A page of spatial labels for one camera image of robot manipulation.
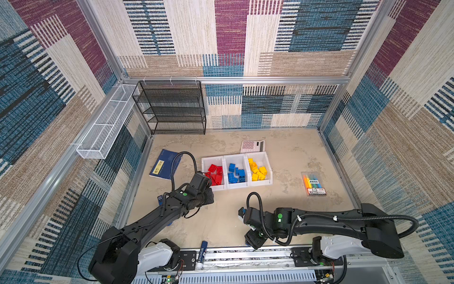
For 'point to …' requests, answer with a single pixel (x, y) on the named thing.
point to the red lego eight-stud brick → (216, 179)
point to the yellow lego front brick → (255, 171)
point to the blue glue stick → (203, 253)
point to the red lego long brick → (208, 174)
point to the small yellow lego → (253, 165)
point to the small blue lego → (232, 167)
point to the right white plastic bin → (261, 160)
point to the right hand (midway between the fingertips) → (254, 240)
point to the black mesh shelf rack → (171, 107)
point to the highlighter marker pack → (312, 183)
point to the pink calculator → (252, 146)
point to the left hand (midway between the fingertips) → (211, 193)
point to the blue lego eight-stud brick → (232, 179)
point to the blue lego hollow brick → (242, 178)
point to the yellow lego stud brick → (250, 160)
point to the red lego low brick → (219, 170)
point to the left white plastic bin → (220, 161)
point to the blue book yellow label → (162, 167)
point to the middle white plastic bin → (240, 162)
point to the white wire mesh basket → (99, 140)
